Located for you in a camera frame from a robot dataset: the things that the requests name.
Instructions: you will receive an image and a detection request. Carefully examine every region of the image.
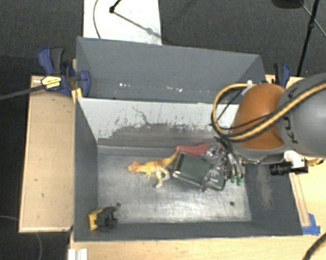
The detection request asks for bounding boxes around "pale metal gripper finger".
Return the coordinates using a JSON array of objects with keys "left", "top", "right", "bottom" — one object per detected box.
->
[{"left": 200, "top": 169, "right": 219, "bottom": 194}]

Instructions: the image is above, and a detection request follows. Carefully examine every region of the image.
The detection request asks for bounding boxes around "red-brown flat block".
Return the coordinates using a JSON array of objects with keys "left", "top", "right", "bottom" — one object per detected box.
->
[{"left": 174, "top": 142, "right": 214, "bottom": 159}]

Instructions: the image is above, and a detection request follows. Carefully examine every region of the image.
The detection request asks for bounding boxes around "yellow and black small tool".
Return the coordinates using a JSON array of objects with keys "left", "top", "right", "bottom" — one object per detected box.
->
[{"left": 87, "top": 204, "right": 120, "bottom": 233}]

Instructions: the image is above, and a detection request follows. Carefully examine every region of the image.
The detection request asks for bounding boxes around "dark green block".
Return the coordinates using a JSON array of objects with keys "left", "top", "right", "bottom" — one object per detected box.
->
[{"left": 172, "top": 151, "right": 228, "bottom": 193}]

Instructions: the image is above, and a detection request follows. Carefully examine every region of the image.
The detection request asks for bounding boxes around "black cylinder on white bracket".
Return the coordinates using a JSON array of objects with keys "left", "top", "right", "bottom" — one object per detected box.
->
[{"left": 268, "top": 151, "right": 310, "bottom": 178}]

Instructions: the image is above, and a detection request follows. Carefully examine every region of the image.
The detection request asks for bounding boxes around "pale wood board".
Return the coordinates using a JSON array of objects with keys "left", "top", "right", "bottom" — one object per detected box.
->
[{"left": 18, "top": 74, "right": 81, "bottom": 235}]

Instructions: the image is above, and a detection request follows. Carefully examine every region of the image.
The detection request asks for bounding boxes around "yellow-orange toy dinosaur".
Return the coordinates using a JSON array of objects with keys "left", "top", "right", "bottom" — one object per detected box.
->
[{"left": 127, "top": 147, "right": 181, "bottom": 190}]

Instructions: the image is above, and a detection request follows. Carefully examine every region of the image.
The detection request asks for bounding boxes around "grey metal bin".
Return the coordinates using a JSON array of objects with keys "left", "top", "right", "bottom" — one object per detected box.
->
[{"left": 67, "top": 36, "right": 312, "bottom": 252}]

